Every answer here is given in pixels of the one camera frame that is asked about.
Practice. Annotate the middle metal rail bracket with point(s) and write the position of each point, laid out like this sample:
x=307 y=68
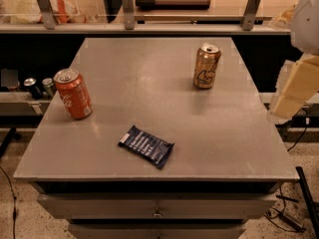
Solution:
x=129 y=16

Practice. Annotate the orange white plastic bag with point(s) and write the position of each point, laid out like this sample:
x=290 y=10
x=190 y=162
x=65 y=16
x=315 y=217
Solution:
x=32 y=11

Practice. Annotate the left metal rail bracket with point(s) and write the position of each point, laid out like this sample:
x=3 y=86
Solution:
x=48 y=17

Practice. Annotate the gold lacroix can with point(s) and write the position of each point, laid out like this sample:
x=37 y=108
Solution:
x=207 y=59

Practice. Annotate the grey cabinet with drawers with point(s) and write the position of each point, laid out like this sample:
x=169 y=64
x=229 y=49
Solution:
x=227 y=162

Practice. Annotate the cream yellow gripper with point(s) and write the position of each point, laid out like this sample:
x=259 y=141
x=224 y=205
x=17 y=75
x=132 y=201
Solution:
x=307 y=25

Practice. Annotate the black pole right floor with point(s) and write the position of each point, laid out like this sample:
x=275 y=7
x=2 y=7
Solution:
x=312 y=206

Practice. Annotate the metal drawer handle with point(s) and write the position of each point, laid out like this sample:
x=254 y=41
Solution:
x=157 y=214

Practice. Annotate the blue rxbar blueberry bar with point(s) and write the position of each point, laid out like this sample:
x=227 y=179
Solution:
x=146 y=145

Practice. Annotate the dark soda can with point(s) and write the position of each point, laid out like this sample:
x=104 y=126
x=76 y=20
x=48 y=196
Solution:
x=31 y=85

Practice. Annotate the grey label card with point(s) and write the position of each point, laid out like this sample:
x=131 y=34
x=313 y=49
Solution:
x=9 y=78

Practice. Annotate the metal rail bracket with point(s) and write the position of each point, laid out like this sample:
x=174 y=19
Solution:
x=48 y=17
x=129 y=16
x=249 y=15

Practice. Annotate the red coca-cola can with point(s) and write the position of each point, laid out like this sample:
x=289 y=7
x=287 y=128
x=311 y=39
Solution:
x=73 y=93

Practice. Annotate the right metal rail bracket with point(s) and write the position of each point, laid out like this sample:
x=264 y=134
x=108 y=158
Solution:
x=249 y=15

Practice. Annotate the green soda can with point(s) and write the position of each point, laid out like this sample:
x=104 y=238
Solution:
x=49 y=87

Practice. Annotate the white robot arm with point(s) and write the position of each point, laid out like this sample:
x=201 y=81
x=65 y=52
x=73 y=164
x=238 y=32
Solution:
x=304 y=32

